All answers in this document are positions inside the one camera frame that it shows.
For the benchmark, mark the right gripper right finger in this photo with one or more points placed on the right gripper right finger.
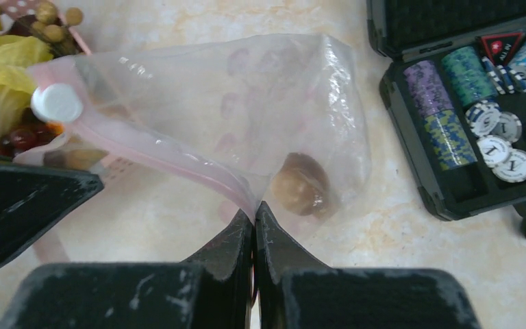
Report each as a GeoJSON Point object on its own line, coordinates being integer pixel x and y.
{"type": "Point", "coordinates": [297, 290]}

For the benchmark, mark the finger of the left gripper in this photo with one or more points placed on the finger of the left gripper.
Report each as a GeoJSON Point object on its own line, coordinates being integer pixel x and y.
{"type": "Point", "coordinates": [34, 199]}

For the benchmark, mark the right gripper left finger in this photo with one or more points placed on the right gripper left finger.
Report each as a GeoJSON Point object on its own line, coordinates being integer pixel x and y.
{"type": "Point", "coordinates": [209, 289]}

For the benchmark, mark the dark red grape bunch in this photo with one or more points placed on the dark red grape bunch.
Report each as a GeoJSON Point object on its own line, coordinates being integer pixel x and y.
{"type": "Point", "coordinates": [28, 133]}

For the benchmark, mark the brown mushroom toy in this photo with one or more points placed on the brown mushroom toy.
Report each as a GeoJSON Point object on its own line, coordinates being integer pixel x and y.
{"type": "Point", "coordinates": [303, 188]}

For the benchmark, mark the clear zip top bag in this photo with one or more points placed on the clear zip top bag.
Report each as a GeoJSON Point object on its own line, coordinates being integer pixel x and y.
{"type": "Point", "coordinates": [210, 125]}

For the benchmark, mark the pink plastic food basket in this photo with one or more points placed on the pink plastic food basket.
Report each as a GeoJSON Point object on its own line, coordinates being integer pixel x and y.
{"type": "Point", "coordinates": [52, 101]}

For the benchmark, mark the tan longan fruit cluster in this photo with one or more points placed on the tan longan fruit cluster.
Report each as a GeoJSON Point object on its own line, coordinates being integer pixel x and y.
{"type": "Point", "coordinates": [50, 27]}

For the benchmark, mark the purple poker chip stack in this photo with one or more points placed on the purple poker chip stack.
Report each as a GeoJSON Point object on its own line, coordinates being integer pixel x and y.
{"type": "Point", "coordinates": [426, 88]}

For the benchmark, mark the black poker chip case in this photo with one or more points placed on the black poker chip case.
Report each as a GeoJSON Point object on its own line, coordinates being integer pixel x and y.
{"type": "Point", "coordinates": [471, 159]}

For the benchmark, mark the green poker chip stack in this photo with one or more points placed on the green poker chip stack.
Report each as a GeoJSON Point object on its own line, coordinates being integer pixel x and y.
{"type": "Point", "coordinates": [467, 76]}

